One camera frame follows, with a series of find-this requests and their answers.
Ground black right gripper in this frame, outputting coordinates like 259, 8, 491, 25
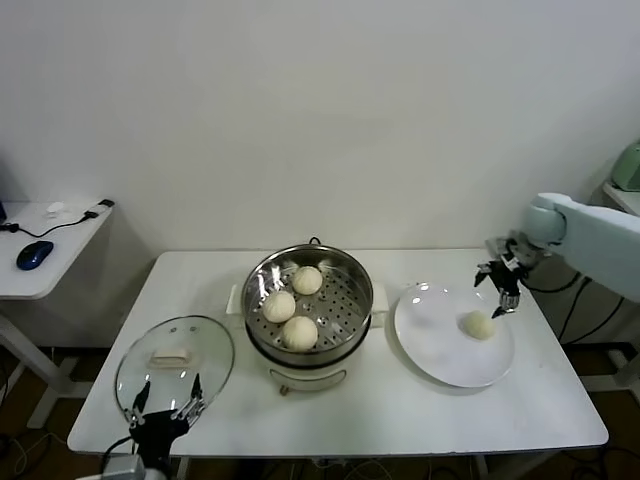
473, 254, 527, 320

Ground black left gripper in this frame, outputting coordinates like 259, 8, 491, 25
123, 376, 205, 460

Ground white steamed baozi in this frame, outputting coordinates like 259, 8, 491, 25
291, 265, 324, 296
262, 290, 297, 324
281, 315, 320, 351
459, 309, 497, 341

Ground glass lid with white handle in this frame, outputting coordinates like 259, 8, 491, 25
114, 313, 236, 425

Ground steel perforated steamer basket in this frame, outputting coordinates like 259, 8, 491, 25
242, 244, 376, 354

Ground white round plate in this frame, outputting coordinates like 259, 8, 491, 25
393, 282, 516, 390

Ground white electric cooker base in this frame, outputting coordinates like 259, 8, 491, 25
227, 282, 390, 397

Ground pale green appliance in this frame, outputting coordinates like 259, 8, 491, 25
610, 141, 640, 194

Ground white side desk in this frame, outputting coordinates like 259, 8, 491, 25
0, 201, 116, 431

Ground blue computer mouse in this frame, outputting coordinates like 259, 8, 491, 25
14, 240, 54, 271

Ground dark monitor edge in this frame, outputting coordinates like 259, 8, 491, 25
0, 149, 9, 225

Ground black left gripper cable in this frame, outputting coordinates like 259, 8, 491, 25
101, 432, 136, 466

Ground black cable with adapter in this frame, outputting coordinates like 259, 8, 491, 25
558, 277, 632, 347

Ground white desk with frame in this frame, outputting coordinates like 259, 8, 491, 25
562, 182, 640, 396

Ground black desk cable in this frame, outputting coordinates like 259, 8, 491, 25
0, 212, 99, 240

